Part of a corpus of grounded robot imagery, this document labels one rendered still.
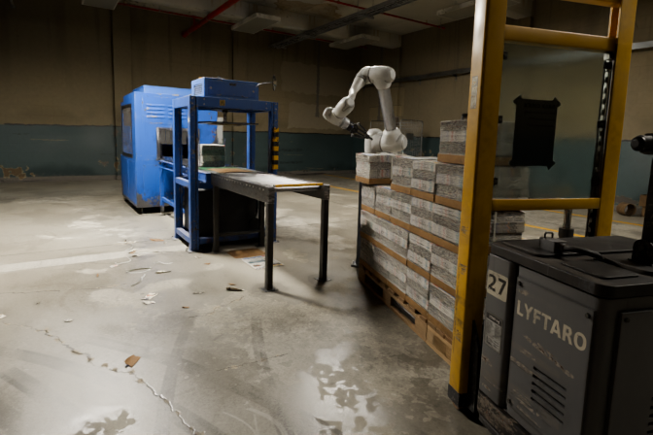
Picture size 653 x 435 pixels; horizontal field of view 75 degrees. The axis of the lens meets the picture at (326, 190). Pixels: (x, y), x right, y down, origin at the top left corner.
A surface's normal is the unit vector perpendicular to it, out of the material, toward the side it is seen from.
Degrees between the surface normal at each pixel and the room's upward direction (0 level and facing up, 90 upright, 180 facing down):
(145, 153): 90
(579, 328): 90
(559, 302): 90
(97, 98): 90
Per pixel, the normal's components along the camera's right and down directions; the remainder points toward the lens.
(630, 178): -0.84, 0.04
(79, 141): 0.55, 0.12
